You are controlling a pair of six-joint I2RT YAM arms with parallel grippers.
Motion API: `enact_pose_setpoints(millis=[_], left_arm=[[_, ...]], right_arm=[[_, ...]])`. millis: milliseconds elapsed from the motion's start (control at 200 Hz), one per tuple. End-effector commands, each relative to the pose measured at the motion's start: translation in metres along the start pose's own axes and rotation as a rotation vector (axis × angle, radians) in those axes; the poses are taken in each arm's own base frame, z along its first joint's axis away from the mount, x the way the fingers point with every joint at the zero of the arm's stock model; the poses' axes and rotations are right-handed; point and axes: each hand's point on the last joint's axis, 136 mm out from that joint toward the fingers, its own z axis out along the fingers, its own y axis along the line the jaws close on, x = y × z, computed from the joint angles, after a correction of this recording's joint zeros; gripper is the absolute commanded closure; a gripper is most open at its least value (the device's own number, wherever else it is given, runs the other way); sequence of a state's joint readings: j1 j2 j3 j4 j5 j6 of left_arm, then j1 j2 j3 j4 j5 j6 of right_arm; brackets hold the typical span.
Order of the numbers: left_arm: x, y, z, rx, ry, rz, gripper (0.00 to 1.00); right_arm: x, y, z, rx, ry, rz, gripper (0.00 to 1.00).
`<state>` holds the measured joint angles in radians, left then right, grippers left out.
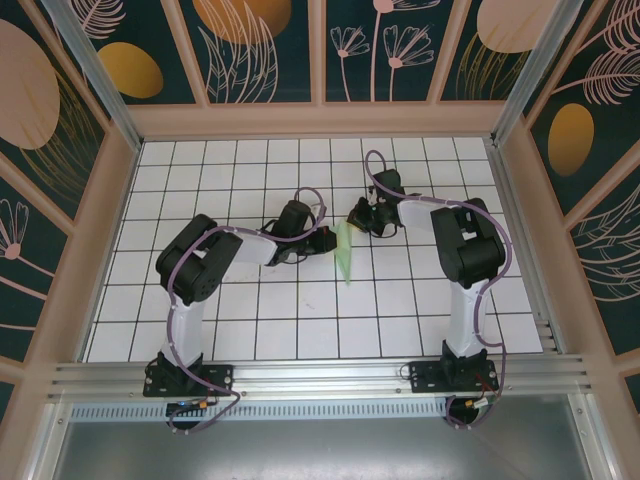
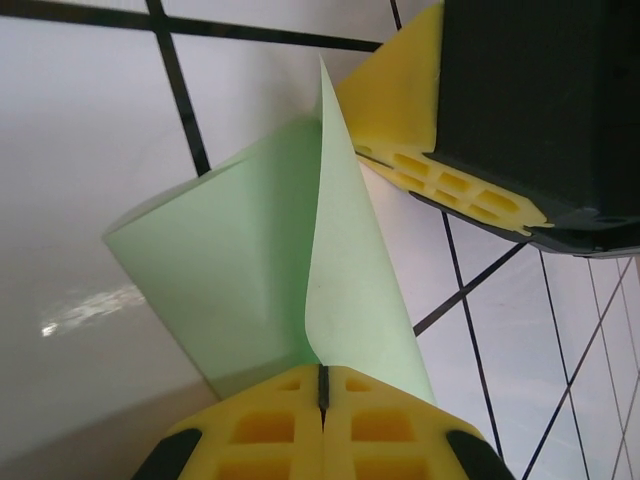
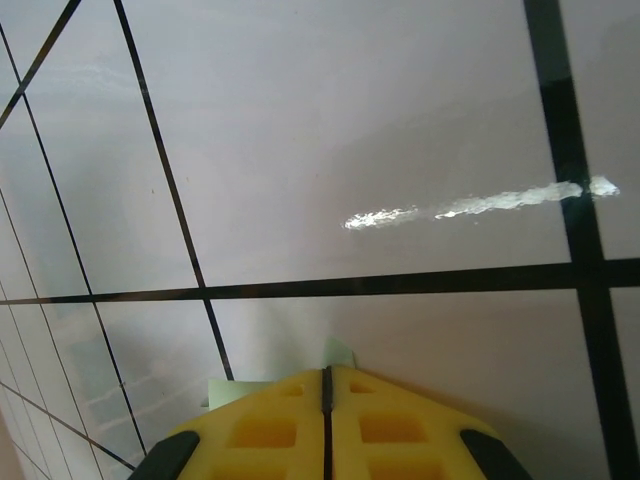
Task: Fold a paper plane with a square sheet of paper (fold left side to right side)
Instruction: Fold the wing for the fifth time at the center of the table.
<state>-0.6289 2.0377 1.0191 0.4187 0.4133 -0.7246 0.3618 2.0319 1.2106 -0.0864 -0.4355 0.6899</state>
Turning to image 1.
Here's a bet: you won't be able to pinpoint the light green paper sheet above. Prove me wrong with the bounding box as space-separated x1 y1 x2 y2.
333 219 358 289

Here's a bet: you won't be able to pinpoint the grey metal shelf plate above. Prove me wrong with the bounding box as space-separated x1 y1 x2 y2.
52 418 594 480

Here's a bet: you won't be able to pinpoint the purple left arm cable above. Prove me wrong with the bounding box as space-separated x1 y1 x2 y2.
167 187 329 436

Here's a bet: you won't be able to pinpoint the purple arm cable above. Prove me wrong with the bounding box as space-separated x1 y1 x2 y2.
167 187 329 436
364 149 516 432

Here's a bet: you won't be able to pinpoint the dark wall panel pink flowers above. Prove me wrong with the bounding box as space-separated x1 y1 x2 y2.
324 0 437 105

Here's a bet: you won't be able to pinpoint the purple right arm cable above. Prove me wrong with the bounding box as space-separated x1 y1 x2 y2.
364 149 516 432

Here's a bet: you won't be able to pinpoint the aluminium side rail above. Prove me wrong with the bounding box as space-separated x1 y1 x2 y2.
485 138 566 357

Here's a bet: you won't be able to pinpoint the long aluminium mounting rail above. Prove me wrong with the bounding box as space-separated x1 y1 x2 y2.
49 353 594 401

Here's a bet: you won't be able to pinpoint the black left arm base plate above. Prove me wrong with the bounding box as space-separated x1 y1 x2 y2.
143 363 235 399

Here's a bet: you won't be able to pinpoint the aluminium corner post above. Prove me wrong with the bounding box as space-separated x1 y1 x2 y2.
492 0 584 146
42 0 144 151

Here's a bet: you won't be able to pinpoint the dark wall panel orange oval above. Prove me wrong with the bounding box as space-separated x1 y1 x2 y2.
524 0 640 216
69 0 201 107

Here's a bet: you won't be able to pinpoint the dark wall panel pink circle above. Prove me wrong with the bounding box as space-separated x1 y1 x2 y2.
438 0 549 104
0 0 109 221

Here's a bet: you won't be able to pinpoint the dark wall panel orange circle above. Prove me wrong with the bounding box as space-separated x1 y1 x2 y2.
177 0 315 106

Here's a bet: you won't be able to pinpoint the perforated metal cable tray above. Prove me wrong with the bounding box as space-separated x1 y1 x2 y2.
69 397 594 422

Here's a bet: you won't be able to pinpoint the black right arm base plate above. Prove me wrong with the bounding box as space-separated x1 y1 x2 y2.
409 358 499 395

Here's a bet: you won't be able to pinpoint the dark wall panel pink feather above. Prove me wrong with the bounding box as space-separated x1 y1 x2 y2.
567 184 640 351

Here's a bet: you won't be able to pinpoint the dark wall panel single flower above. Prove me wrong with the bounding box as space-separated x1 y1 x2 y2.
0 167 71 361

